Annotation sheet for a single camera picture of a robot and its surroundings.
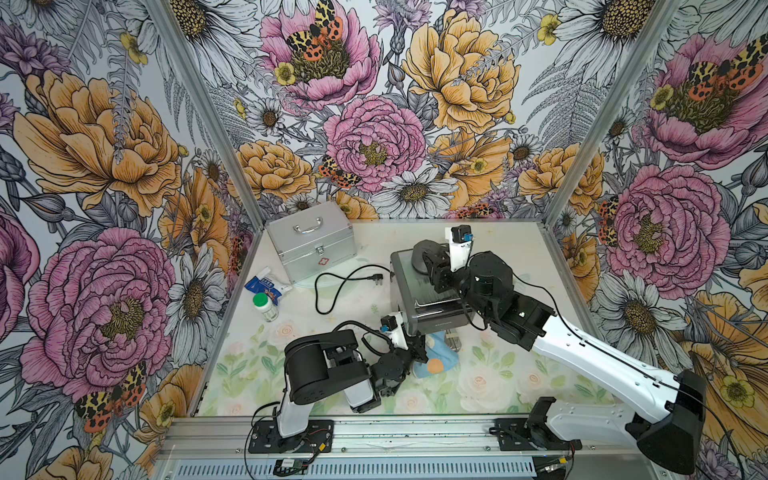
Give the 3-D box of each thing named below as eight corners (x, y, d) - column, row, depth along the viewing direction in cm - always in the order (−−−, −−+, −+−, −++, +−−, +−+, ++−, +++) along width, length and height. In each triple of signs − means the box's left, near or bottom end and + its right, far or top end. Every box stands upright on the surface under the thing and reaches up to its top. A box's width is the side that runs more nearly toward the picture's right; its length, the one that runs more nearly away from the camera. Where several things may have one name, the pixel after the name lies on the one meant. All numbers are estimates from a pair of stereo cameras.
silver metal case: (291, 284, 103) (280, 258, 92) (276, 249, 113) (264, 221, 102) (357, 256, 111) (353, 229, 100) (337, 225, 121) (332, 198, 110)
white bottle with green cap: (259, 313, 98) (249, 298, 91) (271, 304, 100) (262, 289, 93) (269, 324, 95) (260, 309, 88) (281, 315, 97) (273, 300, 90)
